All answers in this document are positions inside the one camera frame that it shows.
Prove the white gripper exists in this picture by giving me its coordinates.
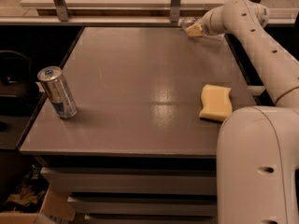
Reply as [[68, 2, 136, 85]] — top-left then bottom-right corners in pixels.
[[186, 7, 225, 37]]

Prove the clear plastic water bottle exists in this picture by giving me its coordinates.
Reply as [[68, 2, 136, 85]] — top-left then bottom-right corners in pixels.
[[178, 17, 221, 36]]

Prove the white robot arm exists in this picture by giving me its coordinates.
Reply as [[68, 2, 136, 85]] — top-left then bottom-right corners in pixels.
[[201, 0, 299, 224]]

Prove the silver blue redbull can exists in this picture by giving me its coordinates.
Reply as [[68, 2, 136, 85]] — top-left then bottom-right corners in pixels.
[[37, 66, 78, 119]]

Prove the yellow sponge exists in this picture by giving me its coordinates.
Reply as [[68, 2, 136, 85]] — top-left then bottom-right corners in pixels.
[[199, 84, 233, 121]]

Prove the black chair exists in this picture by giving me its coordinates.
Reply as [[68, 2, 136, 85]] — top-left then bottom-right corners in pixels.
[[0, 49, 39, 115]]

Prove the cardboard box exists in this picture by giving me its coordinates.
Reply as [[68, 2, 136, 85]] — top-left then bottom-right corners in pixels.
[[0, 184, 77, 224]]

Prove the middle metal bracket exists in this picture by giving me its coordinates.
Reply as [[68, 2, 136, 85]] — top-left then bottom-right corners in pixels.
[[169, 0, 181, 22]]

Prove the left metal bracket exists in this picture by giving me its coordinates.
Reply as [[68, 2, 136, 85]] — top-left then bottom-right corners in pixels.
[[53, 0, 69, 21]]

